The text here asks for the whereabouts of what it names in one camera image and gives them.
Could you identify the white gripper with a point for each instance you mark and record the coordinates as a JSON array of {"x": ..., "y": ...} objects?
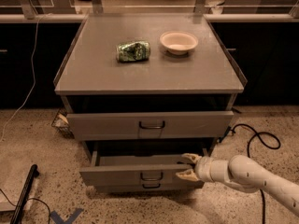
[{"x": 203, "y": 169}]

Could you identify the grey drawer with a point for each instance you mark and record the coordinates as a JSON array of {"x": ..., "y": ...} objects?
[
  {"x": 149, "y": 187},
  {"x": 137, "y": 172},
  {"x": 149, "y": 125}
]

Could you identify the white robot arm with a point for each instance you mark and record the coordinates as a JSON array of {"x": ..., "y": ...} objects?
[{"x": 243, "y": 174}]

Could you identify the grey top drawer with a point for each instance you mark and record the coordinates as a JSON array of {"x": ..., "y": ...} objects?
[{"x": 149, "y": 125}]

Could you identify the grey bottom drawer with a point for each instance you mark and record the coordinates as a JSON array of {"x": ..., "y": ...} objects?
[{"x": 149, "y": 187}]

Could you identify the grey drawer cabinet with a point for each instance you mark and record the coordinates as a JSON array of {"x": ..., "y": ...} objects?
[{"x": 91, "y": 80}]

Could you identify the white paper bowl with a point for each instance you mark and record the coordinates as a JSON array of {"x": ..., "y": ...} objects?
[{"x": 178, "y": 42}]

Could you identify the black bar on floor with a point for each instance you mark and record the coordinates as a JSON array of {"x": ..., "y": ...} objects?
[{"x": 33, "y": 173}]

